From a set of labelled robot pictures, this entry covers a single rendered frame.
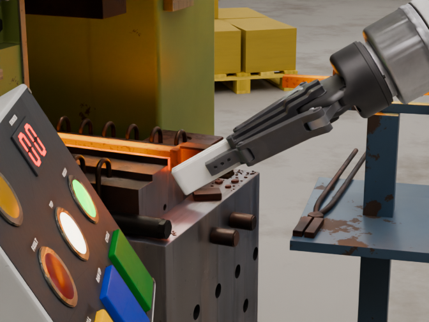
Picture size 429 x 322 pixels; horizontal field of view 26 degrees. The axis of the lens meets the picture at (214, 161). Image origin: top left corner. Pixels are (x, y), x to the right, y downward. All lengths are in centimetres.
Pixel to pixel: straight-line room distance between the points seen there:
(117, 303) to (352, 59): 33
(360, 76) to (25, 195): 34
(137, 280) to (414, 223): 96
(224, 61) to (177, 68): 458
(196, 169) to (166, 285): 41
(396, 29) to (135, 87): 86
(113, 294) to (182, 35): 95
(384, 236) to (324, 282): 167
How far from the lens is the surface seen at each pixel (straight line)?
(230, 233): 146
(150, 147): 147
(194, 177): 97
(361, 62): 93
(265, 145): 93
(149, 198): 139
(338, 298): 334
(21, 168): 87
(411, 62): 93
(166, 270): 134
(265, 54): 641
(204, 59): 188
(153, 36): 169
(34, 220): 83
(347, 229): 182
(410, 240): 179
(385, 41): 93
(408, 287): 346
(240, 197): 158
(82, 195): 98
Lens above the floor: 141
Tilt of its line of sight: 17 degrees down
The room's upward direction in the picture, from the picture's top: straight up
